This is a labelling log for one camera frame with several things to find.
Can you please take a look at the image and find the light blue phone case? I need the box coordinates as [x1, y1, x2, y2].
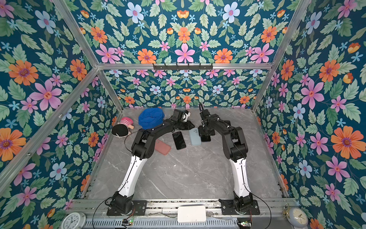
[189, 128, 202, 146]

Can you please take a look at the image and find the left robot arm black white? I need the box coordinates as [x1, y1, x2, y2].
[107, 108, 194, 216]

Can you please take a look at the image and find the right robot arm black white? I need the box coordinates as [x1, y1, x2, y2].
[198, 103, 254, 214]

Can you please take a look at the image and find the black phone left middle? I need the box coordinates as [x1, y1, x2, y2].
[173, 131, 186, 150]

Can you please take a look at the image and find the pink phone case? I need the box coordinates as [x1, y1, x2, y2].
[154, 139, 171, 156]

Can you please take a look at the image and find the blue baseball cap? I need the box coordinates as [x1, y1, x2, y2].
[138, 107, 165, 129]

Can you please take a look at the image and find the plush doll pink hat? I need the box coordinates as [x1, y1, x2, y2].
[112, 117, 134, 137]

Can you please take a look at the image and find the cream alarm clock right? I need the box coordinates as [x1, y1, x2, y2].
[282, 203, 308, 229]

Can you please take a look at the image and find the white round clock left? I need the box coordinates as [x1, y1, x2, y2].
[61, 212, 86, 229]

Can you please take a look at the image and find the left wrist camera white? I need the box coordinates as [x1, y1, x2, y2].
[182, 111, 191, 122]

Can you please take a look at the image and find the black hook bar on frame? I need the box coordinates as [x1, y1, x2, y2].
[153, 64, 214, 71]

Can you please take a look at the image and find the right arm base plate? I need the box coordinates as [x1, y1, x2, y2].
[219, 199, 260, 215]

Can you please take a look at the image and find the white box on rail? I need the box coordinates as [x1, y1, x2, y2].
[177, 205, 207, 223]

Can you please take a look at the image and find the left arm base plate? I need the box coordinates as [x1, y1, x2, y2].
[106, 200, 147, 216]

